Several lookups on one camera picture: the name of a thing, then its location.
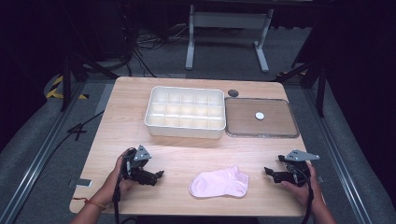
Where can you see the person's right hand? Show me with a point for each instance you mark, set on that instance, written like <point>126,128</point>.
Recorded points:
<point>300,193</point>

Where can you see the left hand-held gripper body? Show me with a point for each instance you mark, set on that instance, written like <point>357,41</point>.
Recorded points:
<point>137,172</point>

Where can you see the black tripod stand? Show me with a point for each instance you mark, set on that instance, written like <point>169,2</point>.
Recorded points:
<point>320,90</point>
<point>66,84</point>

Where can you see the white compartment storage box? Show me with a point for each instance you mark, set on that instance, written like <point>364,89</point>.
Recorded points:
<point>186,112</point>

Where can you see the dark round table grommet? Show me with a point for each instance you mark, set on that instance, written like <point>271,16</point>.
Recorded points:
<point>233,93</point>

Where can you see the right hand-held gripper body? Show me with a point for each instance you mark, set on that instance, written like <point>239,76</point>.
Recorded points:
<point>297,175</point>

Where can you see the clear lid with white knob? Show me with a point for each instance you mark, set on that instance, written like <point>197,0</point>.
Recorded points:
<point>246,119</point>

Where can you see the grey metal floor rail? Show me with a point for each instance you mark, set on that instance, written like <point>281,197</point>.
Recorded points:
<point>337,158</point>
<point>39,160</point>

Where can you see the pink sock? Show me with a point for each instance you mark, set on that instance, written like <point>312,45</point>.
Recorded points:
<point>218,183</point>

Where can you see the grey metal table frame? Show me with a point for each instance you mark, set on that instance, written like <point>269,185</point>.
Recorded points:
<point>229,20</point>

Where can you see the person's left hand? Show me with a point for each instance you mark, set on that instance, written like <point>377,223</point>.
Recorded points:
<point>124,186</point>

